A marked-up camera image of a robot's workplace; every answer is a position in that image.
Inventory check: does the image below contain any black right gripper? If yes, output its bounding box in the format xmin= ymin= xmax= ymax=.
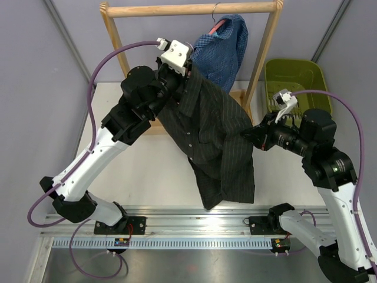
xmin=242 ymin=110 xmax=315 ymax=158

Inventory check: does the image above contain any black pinstriped shirt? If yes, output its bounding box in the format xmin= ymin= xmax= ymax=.
xmin=158 ymin=65 xmax=255 ymax=210

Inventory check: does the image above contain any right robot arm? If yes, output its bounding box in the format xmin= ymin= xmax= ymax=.
xmin=241 ymin=109 xmax=376 ymax=282

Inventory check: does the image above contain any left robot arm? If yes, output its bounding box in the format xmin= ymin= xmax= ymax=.
xmin=40 ymin=63 xmax=185 ymax=235

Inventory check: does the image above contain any blue checkered shirt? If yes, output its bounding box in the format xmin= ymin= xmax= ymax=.
xmin=191 ymin=14 xmax=249 ymax=93

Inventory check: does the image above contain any pink hanger of blue shirt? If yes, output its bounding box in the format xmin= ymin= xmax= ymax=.
xmin=208 ymin=2 xmax=227 ymax=35

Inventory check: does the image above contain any green plastic basket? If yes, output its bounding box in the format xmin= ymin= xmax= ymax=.
xmin=264 ymin=58 xmax=332 ymax=120

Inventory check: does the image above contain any wooden clothes rack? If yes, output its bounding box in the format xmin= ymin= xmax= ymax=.
xmin=100 ymin=1 xmax=284 ymax=118

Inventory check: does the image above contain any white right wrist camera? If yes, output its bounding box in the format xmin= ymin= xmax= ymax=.
xmin=273 ymin=89 xmax=297 ymax=123

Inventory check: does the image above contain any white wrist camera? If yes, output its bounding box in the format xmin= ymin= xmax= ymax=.
xmin=273 ymin=89 xmax=297 ymax=123
xmin=157 ymin=38 xmax=193 ymax=77

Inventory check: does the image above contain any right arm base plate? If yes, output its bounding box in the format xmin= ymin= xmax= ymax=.
xmin=248 ymin=216 xmax=288 ymax=236

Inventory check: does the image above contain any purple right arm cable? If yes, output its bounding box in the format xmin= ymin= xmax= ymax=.
xmin=290 ymin=90 xmax=377 ymax=266

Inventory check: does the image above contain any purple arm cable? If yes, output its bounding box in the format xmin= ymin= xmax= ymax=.
xmin=27 ymin=40 xmax=166 ymax=278
xmin=290 ymin=90 xmax=377 ymax=266

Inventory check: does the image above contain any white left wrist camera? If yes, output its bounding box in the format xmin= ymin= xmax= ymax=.
xmin=157 ymin=38 xmax=193 ymax=77

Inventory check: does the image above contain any aluminium mounting rail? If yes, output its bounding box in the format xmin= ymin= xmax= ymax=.
xmin=39 ymin=205 xmax=335 ymax=238

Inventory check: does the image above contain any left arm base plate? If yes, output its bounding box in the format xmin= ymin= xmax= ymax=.
xmin=94 ymin=216 xmax=147 ymax=235

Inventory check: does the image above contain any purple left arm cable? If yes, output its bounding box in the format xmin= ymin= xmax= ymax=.
xmin=27 ymin=40 xmax=166 ymax=278

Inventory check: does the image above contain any slotted grey cable duct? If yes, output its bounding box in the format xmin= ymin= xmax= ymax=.
xmin=52 ymin=237 xmax=272 ymax=250

